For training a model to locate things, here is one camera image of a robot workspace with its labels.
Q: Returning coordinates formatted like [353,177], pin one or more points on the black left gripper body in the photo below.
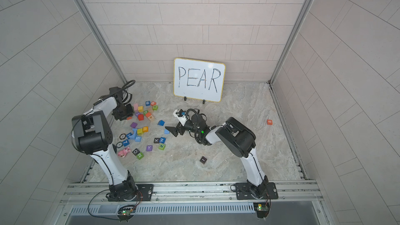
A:
[124,112]

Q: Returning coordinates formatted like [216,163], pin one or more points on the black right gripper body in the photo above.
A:
[194,128]

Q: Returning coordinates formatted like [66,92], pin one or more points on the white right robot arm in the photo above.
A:
[239,139]

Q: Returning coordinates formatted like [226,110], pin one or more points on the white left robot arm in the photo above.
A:
[93,136]

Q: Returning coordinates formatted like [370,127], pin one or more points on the pink plain block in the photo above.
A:
[135,106]

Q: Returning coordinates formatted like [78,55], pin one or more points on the blue wedge block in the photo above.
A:
[161,122]

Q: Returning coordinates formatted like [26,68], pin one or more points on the green block N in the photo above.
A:
[162,147]

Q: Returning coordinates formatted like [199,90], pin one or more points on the wood block plus sign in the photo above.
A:
[151,118]

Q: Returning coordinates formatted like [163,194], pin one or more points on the dark brown block on table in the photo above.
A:
[203,160]

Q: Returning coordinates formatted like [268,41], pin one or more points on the purple block Y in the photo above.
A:
[149,148]

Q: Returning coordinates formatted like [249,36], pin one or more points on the pink plush toy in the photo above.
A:
[124,152]

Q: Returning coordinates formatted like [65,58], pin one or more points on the dark block O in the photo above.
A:
[135,151]

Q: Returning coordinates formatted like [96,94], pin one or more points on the green block 2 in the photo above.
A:
[140,155]

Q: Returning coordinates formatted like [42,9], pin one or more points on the left green circuit board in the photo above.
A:
[125,213]

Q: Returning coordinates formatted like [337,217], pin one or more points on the green circuit board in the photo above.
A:
[262,209]
[125,213]

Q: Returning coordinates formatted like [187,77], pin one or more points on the right green circuit board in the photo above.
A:
[262,209]

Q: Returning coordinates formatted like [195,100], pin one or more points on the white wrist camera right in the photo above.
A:
[180,114]

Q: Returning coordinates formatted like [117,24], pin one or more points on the white board yellow frame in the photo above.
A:
[200,80]

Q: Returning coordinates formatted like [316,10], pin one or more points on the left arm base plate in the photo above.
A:
[143,192]

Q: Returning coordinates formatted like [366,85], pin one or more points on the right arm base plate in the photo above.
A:
[243,190]

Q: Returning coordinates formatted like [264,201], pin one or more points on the aluminium front rail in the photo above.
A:
[191,192]

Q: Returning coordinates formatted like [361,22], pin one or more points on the aluminium corner post left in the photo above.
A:
[99,37]

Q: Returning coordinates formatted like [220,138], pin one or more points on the aluminium corner post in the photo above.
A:
[99,37]
[296,28]

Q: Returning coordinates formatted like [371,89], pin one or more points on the aluminium corner post right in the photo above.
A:
[296,28]

